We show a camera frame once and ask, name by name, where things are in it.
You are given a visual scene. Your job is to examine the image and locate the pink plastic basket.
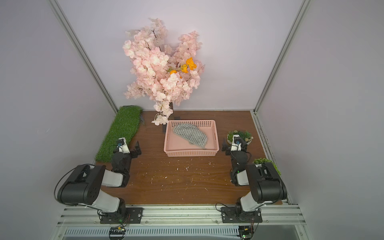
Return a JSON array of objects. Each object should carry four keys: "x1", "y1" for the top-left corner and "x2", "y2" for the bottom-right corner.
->
[{"x1": 164, "y1": 120, "x2": 219, "y2": 157}]

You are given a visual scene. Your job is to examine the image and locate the grey striped dishcloth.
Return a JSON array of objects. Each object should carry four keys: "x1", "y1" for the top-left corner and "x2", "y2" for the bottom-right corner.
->
[{"x1": 173, "y1": 124, "x2": 208, "y2": 149}]

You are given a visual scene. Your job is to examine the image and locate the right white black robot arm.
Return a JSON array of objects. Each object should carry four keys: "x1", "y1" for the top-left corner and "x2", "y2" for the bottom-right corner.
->
[{"x1": 220, "y1": 144, "x2": 288, "y2": 224}]

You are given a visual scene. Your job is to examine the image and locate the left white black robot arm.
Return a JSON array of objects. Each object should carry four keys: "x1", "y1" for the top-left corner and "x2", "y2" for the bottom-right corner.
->
[{"x1": 54, "y1": 138, "x2": 144, "y2": 226}]

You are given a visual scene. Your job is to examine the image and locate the round green leafy plant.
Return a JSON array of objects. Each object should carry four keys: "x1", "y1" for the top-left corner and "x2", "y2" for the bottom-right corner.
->
[{"x1": 254, "y1": 158, "x2": 281, "y2": 176}]

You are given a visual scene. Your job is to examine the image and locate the succulents in white dish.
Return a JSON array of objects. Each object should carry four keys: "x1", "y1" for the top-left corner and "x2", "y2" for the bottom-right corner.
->
[{"x1": 227, "y1": 130, "x2": 254, "y2": 144}]

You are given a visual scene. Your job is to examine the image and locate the green artificial grass mat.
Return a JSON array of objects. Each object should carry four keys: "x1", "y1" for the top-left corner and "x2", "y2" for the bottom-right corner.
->
[{"x1": 95, "y1": 106, "x2": 143, "y2": 163}]

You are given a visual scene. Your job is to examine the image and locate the pink cherry blossom tree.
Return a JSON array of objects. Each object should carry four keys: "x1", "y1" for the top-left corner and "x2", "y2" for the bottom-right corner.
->
[{"x1": 123, "y1": 19, "x2": 205, "y2": 126}]

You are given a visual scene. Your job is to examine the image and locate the orange artificial flowers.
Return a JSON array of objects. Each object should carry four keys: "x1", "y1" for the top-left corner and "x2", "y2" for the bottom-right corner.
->
[{"x1": 168, "y1": 57, "x2": 197, "y2": 74}]

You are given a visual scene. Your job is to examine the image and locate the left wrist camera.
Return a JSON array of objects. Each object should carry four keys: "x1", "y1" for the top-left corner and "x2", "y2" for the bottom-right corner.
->
[{"x1": 117, "y1": 137, "x2": 130, "y2": 154}]

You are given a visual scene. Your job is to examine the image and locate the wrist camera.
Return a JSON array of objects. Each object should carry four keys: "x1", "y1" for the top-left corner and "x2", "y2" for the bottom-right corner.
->
[
  {"x1": 117, "y1": 137, "x2": 130, "y2": 154},
  {"x1": 231, "y1": 134, "x2": 243, "y2": 152}
]

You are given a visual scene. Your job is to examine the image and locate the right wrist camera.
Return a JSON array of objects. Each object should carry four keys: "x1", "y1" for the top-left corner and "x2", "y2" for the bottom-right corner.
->
[{"x1": 231, "y1": 134, "x2": 243, "y2": 152}]

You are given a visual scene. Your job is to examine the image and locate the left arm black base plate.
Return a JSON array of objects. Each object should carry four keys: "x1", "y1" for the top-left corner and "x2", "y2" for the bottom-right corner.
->
[{"x1": 98, "y1": 208, "x2": 144, "y2": 225}]

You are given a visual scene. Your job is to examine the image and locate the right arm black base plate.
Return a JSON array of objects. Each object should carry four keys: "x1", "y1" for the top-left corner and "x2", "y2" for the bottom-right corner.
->
[{"x1": 220, "y1": 207, "x2": 263, "y2": 224}]

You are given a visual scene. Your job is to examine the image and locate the aluminium mounting rail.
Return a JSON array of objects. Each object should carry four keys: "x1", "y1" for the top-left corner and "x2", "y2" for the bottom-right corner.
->
[{"x1": 57, "y1": 204, "x2": 306, "y2": 227}]

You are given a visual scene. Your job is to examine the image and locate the left corner aluminium post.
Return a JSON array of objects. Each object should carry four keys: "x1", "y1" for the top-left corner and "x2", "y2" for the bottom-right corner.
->
[{"x1": 47, "y1": 0, "x2": 119, "y2": 114}]

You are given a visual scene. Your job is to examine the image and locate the corner aluminium post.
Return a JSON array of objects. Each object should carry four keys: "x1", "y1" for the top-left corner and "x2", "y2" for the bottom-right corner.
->
[
  {"x1": 253, "y1": 0, "x2": 312, "y2": 115},
  {"x1": 47, "y1": 0, "x2": 119, "y2": 114}
]

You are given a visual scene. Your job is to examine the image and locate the right corner aluminium post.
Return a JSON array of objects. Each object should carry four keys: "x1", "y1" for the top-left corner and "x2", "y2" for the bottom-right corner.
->
[{"x1": 253, "y1": 0, "x2": 312, "y2": 115}]

